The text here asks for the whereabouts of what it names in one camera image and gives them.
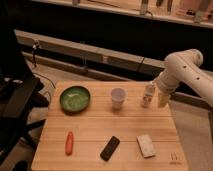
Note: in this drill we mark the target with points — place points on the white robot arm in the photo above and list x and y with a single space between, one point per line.
184 66

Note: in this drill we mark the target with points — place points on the small white bottle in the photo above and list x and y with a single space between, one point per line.
148 94

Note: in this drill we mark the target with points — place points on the white sponge block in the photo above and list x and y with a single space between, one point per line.
146 145

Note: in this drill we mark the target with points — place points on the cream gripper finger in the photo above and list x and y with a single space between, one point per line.
163 99

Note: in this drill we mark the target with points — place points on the green bowl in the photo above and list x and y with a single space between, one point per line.
75 99

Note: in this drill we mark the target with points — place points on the black chair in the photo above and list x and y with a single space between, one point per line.
19 94

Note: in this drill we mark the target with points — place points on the translucent plastic cup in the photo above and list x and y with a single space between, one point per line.
118 97

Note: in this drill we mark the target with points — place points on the orange carrot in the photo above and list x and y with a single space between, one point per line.
69 144

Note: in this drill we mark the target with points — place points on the black phone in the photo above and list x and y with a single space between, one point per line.
110 148

